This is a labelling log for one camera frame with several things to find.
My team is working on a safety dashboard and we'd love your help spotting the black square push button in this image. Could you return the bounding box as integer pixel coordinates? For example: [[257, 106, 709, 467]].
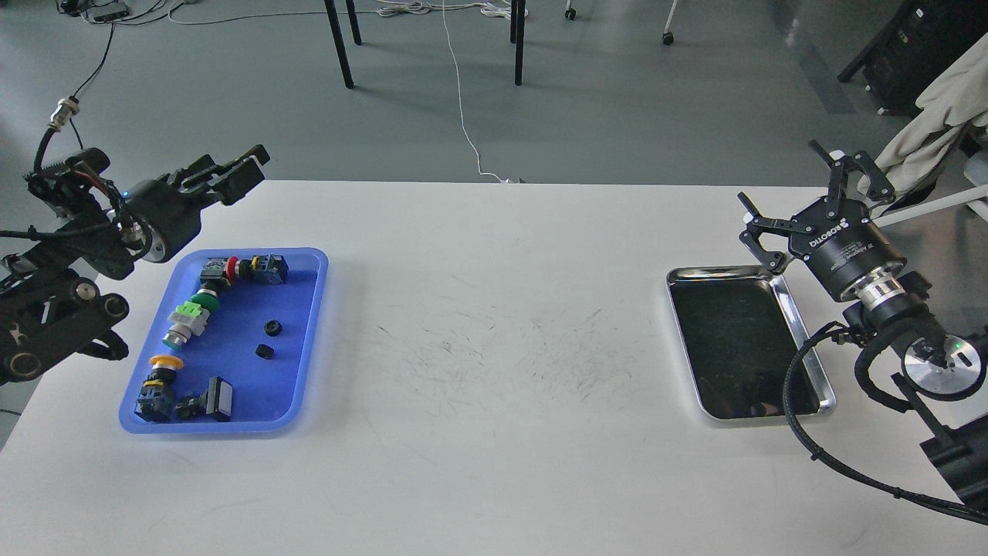
[[175, 376, 234, 422]]

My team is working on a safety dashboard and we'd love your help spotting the black table leg left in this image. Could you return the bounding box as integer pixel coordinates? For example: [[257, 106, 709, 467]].
[[323, 0, 363, 90]]

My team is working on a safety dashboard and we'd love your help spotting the red push button switch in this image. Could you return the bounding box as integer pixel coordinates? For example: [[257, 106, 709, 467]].
[[200, 254, 289, 291]]

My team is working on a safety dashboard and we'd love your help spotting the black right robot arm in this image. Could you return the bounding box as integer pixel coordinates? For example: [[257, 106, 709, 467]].
[[739, 141, 987, 524]]

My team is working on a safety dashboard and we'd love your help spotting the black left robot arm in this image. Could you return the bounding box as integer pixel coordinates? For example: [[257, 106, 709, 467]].
[[1, 96, 269, 384]]

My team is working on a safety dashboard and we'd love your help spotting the black table leg right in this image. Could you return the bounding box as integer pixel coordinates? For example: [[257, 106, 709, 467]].
[[509, 0, 528, 86]]

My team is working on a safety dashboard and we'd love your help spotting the yellow push button switch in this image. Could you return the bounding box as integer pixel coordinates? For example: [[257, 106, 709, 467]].
[[134, 353, 184, 422]]

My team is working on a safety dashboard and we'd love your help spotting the black table leg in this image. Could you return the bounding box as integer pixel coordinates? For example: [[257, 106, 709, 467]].
[[323, 0, 363, 90], [509, 0, 528, 86]]

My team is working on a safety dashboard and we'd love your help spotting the white cable on floor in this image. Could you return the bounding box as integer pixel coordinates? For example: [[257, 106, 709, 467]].
[[377, 0, 529, 185]]

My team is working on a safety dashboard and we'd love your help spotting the black cable on floor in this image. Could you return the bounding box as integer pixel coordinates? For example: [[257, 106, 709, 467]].
[[66, 0, 190, 151]]

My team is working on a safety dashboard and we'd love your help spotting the black cabinet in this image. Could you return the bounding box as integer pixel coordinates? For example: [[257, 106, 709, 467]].
[[837, 1, 987, 117]]

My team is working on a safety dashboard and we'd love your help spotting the beige cloth on chair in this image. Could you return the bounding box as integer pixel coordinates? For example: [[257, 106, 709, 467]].
[[869, 36, 987, 217]]

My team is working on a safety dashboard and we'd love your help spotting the green push button switch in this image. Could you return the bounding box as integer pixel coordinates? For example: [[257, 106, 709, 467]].
[[161, 287, 220, 351]]

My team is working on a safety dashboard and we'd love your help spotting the power strip on floor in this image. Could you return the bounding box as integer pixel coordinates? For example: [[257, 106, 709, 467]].
[[82, 1, 131, 24]]

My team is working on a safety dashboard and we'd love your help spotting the blue plastic tray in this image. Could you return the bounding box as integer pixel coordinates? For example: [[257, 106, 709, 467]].
[[119, 249, 330, 434]]

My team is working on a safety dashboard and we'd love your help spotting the shiny metal tray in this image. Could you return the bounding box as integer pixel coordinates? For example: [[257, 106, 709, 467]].
[[665, 266, 809, 426]]

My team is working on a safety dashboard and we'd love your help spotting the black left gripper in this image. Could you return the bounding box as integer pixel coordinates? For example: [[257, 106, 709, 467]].
[[124, 144, 271, 263]]

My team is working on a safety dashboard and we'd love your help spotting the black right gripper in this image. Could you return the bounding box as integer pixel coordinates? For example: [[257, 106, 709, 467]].
[[737, 140, 908, 303]]

